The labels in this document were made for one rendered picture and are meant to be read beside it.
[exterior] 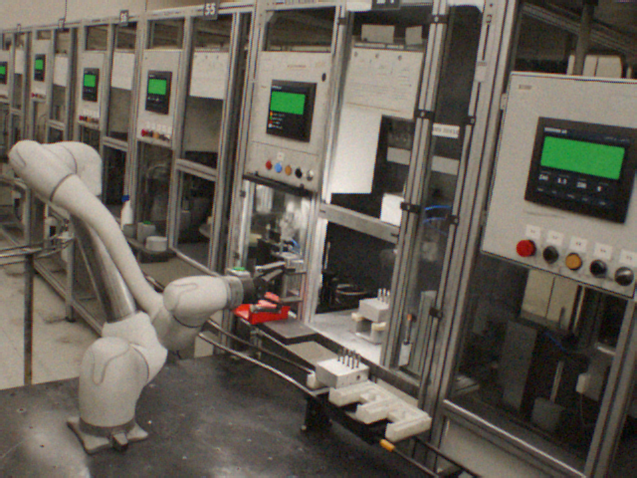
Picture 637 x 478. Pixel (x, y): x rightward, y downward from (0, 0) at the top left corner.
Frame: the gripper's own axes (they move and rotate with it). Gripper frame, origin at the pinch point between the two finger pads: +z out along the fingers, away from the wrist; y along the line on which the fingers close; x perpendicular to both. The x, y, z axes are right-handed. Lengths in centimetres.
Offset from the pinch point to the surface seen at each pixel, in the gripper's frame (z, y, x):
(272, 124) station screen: 18, 44, 46
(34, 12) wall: 113, 133, 750
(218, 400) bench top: -11.1, -44.4, 18.4
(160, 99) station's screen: 18, 48, 139
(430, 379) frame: 21.4, -17.8, -39.0
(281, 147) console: 20, 37, 42
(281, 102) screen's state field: 18, 53, 42
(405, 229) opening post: 22.1, 21.3, -20.0
